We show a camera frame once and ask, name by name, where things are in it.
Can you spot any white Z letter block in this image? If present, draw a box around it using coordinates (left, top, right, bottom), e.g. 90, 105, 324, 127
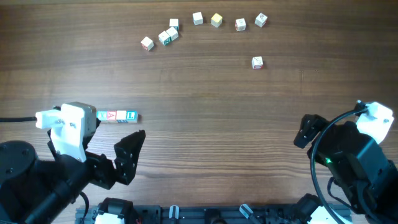
169, 18, 179, 30

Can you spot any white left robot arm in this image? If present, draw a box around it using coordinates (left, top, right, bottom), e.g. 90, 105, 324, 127
1, 130, 146, 223

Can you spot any red M letter block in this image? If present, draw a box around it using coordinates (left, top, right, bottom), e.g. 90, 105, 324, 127
141, 37, 154, 51

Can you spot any red I letter block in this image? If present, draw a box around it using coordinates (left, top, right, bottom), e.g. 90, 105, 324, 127
251, 56, 264, 70

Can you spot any blue L letter block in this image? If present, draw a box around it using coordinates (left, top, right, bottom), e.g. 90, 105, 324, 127
126, 111, 139, 123

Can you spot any white O green block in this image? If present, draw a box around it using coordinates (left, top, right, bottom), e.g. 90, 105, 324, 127
166, 27, 178, 41

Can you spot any blue X letter block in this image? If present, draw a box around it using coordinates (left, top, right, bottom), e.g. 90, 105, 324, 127
96, 111, 108, 121

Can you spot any green N letter block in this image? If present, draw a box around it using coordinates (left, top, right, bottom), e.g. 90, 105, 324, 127
159, 30, 171, 45

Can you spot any yellow topped letter block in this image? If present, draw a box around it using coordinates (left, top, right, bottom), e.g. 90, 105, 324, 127
211, 13, 223, 27

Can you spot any red A letter block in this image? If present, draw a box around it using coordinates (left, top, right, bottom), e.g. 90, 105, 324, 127
106, 111, 117, 123

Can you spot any blue P letter block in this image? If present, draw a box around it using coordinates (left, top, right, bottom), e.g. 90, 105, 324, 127
192, 12, 203, 26

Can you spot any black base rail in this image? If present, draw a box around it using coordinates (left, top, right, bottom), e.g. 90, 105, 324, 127
74, 203, 352, 224

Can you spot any red Q letter block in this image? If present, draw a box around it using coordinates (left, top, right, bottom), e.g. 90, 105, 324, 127
235, 18, 246, 32

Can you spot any blue H letter block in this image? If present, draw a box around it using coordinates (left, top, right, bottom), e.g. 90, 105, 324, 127
116, 110, 127, 123

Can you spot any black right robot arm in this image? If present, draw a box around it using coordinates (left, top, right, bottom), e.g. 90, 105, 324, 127
294, 114, 397, 223

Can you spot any white K letter block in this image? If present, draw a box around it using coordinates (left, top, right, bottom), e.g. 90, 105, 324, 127
254, 12, 268, 27

